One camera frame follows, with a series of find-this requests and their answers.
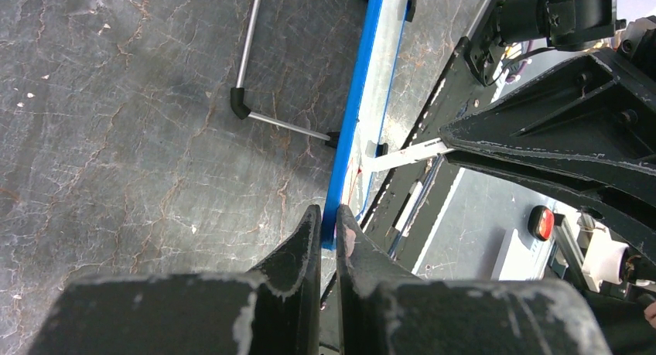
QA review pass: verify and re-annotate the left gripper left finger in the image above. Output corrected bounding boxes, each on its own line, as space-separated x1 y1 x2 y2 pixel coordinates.
29 205 321 354

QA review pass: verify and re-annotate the red emergency button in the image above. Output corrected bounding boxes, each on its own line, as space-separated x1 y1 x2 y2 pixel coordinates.
528 206 555 241

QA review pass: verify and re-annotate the blue framed whiteboard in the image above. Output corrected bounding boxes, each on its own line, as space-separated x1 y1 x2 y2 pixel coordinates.
229 0 419 251

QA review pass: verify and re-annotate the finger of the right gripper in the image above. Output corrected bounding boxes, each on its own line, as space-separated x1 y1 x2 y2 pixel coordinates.
446 150 655 261
439 49 655 161

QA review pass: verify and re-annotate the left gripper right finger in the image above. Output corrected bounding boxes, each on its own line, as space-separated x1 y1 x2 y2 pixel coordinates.
336 205 603 354

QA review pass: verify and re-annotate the red whiteboard marker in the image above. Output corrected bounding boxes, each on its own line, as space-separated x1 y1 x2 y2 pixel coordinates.
360 138 454 172

